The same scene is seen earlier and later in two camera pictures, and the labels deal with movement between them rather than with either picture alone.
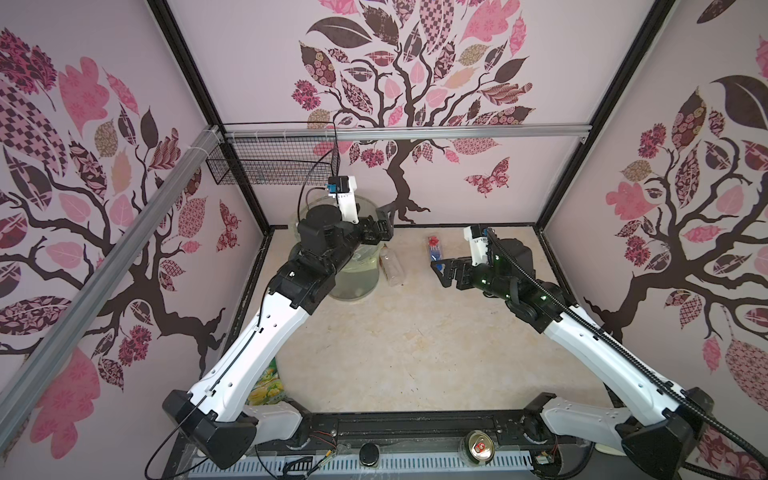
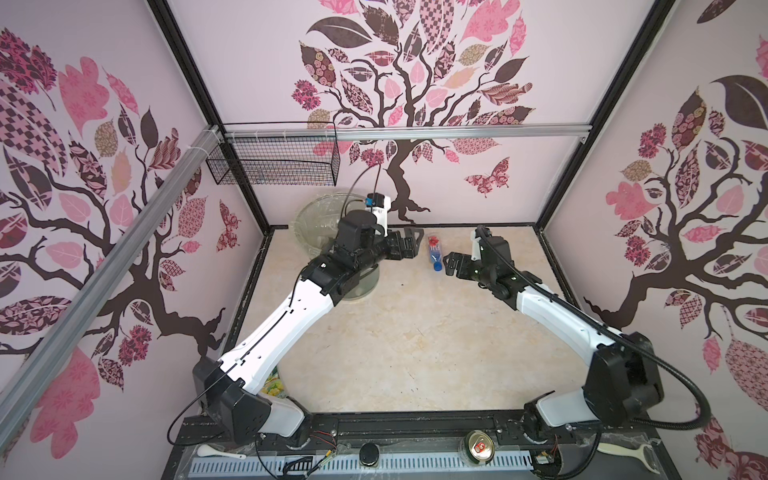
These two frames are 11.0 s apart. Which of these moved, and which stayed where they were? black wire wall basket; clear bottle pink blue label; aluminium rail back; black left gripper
Moved: black left gripper
Stayed: aluminium rail back; clear bottle pink blue label; black wire wall basket
